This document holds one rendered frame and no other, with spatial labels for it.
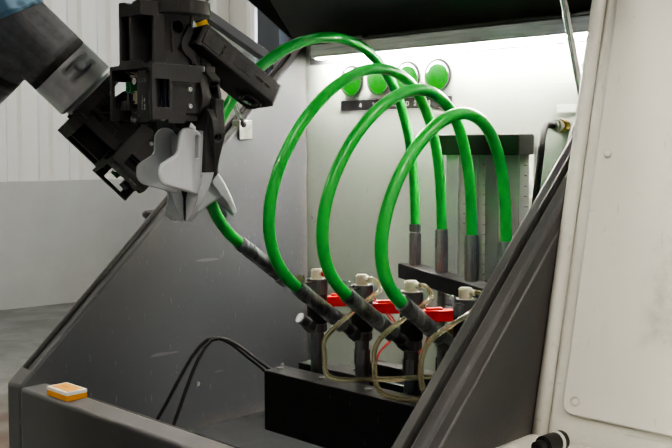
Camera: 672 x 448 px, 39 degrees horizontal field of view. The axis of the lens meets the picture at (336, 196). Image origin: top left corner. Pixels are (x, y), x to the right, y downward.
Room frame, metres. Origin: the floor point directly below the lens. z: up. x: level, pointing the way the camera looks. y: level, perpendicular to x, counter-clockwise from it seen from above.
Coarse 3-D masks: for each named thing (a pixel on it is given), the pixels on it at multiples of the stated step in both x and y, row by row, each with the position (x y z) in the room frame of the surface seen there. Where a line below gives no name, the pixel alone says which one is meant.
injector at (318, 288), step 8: (312, 280) 1.23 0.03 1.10; (320, 280) 1.23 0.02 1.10; (312, 288) 1.23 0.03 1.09; (320, 288) 1.23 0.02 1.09; (320, 296) 1.23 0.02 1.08; (312, 312) 1.23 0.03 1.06; (296, 320) 1.22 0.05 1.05; (304, 320) 1.22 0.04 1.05; (312, 320) 1.23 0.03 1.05; (320, 320) 1.23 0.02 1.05; (304, 328) 1.23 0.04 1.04; (312, 328) 1.23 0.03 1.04; (320, 328) 1.24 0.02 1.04; (312, 336) 1.24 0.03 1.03; (320, 336) 1.24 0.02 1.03; (312, 344) 1.24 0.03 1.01; (320, 344) 1.24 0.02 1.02; (312, 352) 1.24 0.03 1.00; (320, 352) 1.24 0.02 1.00; (312, 360) 1.24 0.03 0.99; (320, 360) 1.24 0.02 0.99; (312, 368) 1.24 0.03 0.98; (320, 368) 1.24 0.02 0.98
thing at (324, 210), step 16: (384, 96) 1.10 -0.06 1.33; (400, 96) 1.11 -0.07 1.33; (432, 96) 1.16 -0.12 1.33; (368, 112) 1.08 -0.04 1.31; (368, 128) 1.07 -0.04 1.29; (464, 128) 1.20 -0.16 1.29; (352, 144) 1.05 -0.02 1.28; (464, 144) 1.20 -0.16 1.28; (336, 160) 1.04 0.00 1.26; (464, 160) 1.21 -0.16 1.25; (336, 176) 1.04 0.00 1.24; (464, 176) 1.21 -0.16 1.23; (320, 208) 1.03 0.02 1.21; (320, 224) 1.02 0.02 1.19; (320, 240) 1.02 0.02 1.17; (320, 256) 1.02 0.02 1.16; (336, 272) 1.04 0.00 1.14; (464, 272) 1.22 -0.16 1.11; (336, 288) 1.04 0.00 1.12; (352, 304) 1.05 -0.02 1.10; (368, 304) 1.07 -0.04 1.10; (368, 320) 1.08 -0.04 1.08; (384, 320) 1.09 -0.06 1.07
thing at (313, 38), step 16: (320, 32) 1.25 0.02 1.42; (336, 32) 1.27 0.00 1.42; (288, 48) 1.21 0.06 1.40; (368, 48) 1.31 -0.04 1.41; (256, 64) 1.18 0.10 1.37; (224, 112) 1.14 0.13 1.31; (400, 112) 1.36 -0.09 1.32; (416, 160) 1.38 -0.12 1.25; (416, 176) 1.38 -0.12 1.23; (416, 192) 1.38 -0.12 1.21; (208, 208) 1.13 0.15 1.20; (416, 208) 1.38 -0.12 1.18; (224, 224) 1.14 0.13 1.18; (416, 224) 1.38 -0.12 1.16; (240, 240) 1.15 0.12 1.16
